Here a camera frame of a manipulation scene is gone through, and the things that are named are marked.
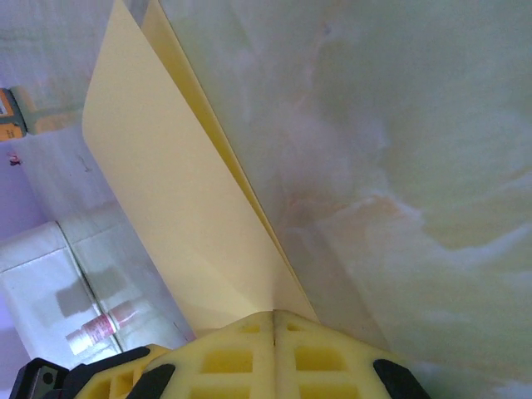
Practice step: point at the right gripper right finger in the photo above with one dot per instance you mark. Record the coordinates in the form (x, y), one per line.
(287, 345)

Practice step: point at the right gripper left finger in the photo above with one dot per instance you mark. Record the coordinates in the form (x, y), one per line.
(257, 341)

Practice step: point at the small white bottle red label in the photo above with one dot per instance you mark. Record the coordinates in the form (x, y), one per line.
(97, 328)

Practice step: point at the orange capped pill bottle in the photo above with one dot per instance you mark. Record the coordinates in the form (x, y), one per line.
(16, 120)

